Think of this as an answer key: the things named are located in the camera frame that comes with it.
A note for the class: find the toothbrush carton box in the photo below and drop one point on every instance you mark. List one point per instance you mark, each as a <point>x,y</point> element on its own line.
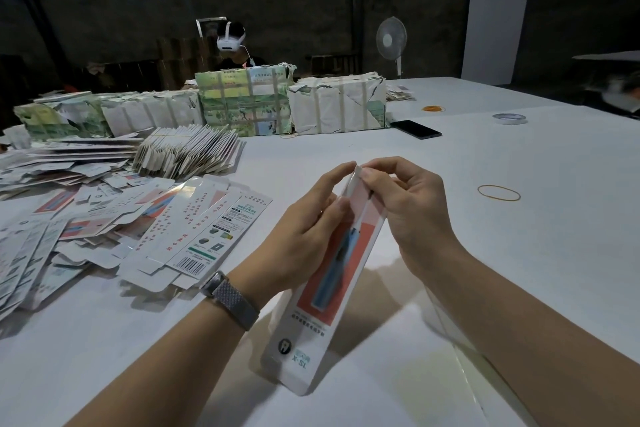
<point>315,322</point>

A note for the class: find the person's left forearm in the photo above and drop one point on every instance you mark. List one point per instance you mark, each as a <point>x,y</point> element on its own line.
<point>150,377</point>

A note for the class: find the green printed wrapped bundle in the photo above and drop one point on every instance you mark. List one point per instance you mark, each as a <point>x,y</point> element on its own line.
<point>245,99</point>

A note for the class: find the dark wooden chair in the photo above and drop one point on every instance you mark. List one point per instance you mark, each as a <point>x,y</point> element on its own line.
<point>333,64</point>

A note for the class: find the stack of brown cartons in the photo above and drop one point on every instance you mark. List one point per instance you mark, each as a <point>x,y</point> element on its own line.
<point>185,59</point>

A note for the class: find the pile of cartons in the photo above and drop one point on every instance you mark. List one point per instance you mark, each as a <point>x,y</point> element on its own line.
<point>105,227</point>

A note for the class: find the white tape roll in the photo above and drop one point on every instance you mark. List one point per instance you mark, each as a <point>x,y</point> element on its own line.
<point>496,118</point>

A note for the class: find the person's right hand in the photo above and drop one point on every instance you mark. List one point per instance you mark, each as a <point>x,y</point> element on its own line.
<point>420,217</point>

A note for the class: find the row of white wrapped bundles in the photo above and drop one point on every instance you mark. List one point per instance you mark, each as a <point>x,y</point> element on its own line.
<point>105,113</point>

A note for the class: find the person's left hand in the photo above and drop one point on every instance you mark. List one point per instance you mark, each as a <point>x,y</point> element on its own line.
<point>295,237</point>

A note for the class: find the small orange tape roll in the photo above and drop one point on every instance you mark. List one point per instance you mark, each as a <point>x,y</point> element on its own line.
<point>432,108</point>

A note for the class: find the thin tan rubber band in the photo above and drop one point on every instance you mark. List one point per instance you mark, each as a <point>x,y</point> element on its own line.
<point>479,193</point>

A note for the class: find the grey band wristwatch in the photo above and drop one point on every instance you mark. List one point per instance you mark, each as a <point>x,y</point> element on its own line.
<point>232,300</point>

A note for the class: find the white head-mounted camera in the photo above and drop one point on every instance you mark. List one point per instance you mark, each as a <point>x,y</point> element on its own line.
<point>230,36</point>

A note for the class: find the small white paper stack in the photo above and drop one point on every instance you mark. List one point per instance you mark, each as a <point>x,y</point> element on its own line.
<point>400,93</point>

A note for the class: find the person's right forearm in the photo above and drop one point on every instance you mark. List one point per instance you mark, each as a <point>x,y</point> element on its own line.
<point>545,342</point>

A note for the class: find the white standing fan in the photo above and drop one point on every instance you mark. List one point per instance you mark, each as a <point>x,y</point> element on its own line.
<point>392,36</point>

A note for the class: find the white board panel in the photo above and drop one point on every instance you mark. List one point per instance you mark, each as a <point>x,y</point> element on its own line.
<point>497,19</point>

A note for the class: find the cluttered side table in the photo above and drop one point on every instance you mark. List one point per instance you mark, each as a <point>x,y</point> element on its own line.
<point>612,79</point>

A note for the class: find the fanned stack of white cartons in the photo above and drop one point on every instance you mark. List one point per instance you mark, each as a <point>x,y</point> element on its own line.
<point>188,151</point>

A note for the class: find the black smartphone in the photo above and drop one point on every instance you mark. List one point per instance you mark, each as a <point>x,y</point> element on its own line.
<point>415,129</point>

